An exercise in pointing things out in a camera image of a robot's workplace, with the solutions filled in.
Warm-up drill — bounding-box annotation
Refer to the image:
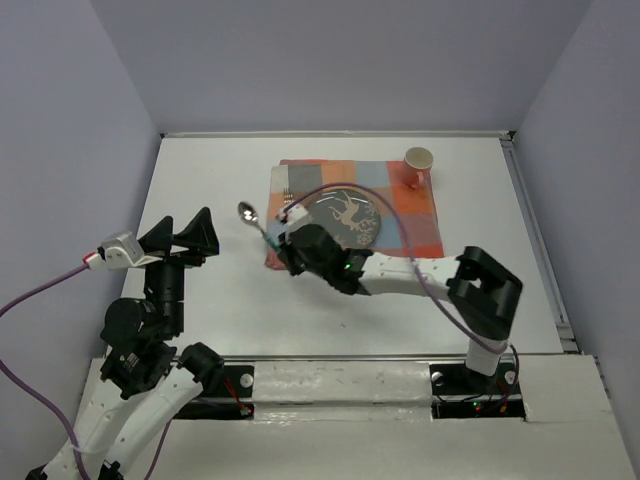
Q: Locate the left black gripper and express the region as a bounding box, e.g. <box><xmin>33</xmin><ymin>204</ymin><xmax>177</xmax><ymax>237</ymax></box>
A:
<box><xmin>139</xmin><ymin>204</ymin><xmax>221</xmax><ymax>332</ymax></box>

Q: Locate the fork with teal handle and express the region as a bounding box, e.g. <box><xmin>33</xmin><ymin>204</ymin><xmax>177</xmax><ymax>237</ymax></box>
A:
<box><xmin>283</xmin><ymin>188</ymin><xmax>295</xmax><ymax>204</ymax></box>

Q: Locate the dark round deer plate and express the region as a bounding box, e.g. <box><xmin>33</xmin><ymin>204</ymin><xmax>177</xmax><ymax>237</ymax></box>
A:
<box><xmin>305</xmin><ymin>188</ymin><xmax>381</xmax><ymax>249</ymax></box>

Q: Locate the spoon with teal handle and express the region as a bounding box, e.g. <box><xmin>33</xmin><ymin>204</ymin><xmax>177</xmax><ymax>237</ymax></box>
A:
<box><xmin>237</xmin><ymin>201</ymin><xmax>280</xmax><ymax>253</ymax></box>

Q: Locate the orange grey checkered cloth napkin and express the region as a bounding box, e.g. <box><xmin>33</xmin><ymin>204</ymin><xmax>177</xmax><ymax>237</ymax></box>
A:
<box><xmin>267</xmin><ymin>159</ymin><xmax>444</xmax><ymax>258</ymax></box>

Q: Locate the red white paper cup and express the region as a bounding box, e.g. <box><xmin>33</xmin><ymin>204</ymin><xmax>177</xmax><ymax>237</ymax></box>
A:
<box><xmin>400</xmin><ymin>147</ymin><xmax>434</xmax><ymax>189</ymax></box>

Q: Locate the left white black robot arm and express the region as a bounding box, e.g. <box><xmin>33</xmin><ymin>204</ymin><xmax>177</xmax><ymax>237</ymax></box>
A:
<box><xmin>27</xmin><ymin>207</ymin><xmax>224</xmax><ymax>479</ymax></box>

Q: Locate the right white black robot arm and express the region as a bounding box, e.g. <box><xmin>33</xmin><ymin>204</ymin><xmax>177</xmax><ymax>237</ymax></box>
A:
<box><xmin>278</xmin><ymin>224</ymin><xmax>523</xmax><ymax>392</ymax></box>

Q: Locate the white front cover panel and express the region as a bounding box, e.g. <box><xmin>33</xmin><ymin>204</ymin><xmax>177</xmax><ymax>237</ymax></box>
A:
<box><xmin>57</xmin><ymin>353</ymin><xmax>629</xmax><ymax>480</ymax></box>

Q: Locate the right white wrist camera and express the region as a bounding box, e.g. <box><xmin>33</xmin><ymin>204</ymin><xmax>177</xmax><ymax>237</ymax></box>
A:
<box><xmin>276</xmin><ymin>204</ymin><xmax>312</xmax><ymax>234</ymax></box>

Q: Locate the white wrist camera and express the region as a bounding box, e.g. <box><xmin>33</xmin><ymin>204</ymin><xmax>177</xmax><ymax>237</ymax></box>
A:
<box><xmin>276</xmin><ymin>204</ymin><xmax>312</xmax><ymax>234</ymax></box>
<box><xmin>83</xmin><ymin>232</ymin><xmax>150</xmax><ymax>271</ymax></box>

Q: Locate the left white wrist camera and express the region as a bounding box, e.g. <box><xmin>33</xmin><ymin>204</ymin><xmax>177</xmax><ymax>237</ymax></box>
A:
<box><xmin>83</xmin><ymin>232</ymin><xmax>150</xmax><ymax>271</ymax></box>

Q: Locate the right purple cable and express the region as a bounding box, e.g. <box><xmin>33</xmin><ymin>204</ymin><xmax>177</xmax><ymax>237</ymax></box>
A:
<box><xmin>284</xmin><ymin>184</ymin><xmax>519</xmax><ymax>409</ymax></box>

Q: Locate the purple cable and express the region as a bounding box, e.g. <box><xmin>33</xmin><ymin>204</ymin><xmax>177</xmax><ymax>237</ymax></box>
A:
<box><xmin>284</xmin><ymin>184</ymin><xmax>519</xmax><ymax>409</ymax></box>
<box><xmin>0</xmin><ymin>262</ymin><xmax>174</xmax><ymax>479</ymax></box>

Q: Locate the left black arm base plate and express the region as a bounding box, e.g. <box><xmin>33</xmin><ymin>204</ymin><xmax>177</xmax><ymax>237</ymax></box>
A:
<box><xmin>174</xmin><ymin>363</ymin><xmax>255</xmax><ymax>421</ymax></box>

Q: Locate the aluminium table edge rail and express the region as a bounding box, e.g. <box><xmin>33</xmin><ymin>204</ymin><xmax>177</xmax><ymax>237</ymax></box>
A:
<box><xmin>160</xmin><ymin>130</ymin><xmax>512</xmax><ymax>140</ymax></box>

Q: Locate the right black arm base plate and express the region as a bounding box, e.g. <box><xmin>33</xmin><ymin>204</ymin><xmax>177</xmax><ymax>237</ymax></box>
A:
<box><xmin>429</xmin><ymin>361</ymin><xmax>526</xmax><ymax>420</ymax></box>

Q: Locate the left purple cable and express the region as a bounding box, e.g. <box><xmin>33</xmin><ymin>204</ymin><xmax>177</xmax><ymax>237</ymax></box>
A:
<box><xmin>0</xmin><ymin>262</ymin><xmax>174</xmax><ymax>479</ymax></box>

